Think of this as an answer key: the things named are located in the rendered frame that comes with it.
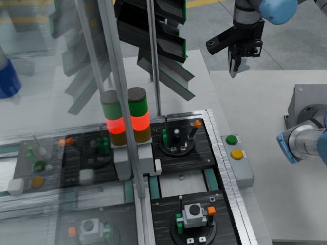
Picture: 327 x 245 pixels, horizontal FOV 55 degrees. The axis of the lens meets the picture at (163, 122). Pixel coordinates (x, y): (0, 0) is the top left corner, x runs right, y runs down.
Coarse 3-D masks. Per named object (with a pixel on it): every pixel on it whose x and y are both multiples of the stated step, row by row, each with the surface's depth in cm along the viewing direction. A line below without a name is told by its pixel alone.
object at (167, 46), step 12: (120, 12) 117; (132, 12) 117; (144, 12) 117; (120, 24) 107; (132, 24) 120; (144, 24) 120; (156, 24) 120; (120, 36) 110; (132, 36) 110; (144, 36) 110; (156, 36) 122; (168, 36) 124; (144, 48) 113; (168, 48) 120; (180, 48) 123; (180, 60) 117
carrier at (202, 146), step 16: (160, 128) 125; (176, 128) 122; (192, 128) 124; (160, 144) 117; (176, 144) 117; (192, 144) 116; (208, 144) 119; (160, 160) 115; (176, 160) 114; (192, 160) 114; (208, 160) 113
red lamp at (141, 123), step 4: (132, 116) 76; (144, 116) 76; (148, 116) 79; (132, 120) 77; (136, 120) 77; (140, 120) 77; (144, 120) 77; (148, 120) 79; (132, 124) 79; (136, 124) 78; (140, 124) 78; (144, 124) 78; (148, 124) 80; (136, 128) 79; (140, 128) 79; (144, 128) 79
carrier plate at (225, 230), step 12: (204, 192) 105; (216, 192) 105; (156, 204) 103; (168, 204) 102; (204, 204) 102; (216, 204) 102; (156, 216) 100; (168, 216) 100; (216, 216) 99; (228, 216) 99; (156, 228) 97; (168, 228) 97; (228, 228) 96; (156, 240) 95; (168, 240) 94; (216, 240) 94; (228, 240) 94
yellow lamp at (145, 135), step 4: (148, 128) 81; (136, 132) 80; (140, 132) 80; (144, 132) 80; (148, 132) 82; (136, 136) 81; (140, 136) 81; (144, 136) 81; (148, 136) 82; (136, 140) 83; (140, 140) 82; (144, 140) 82
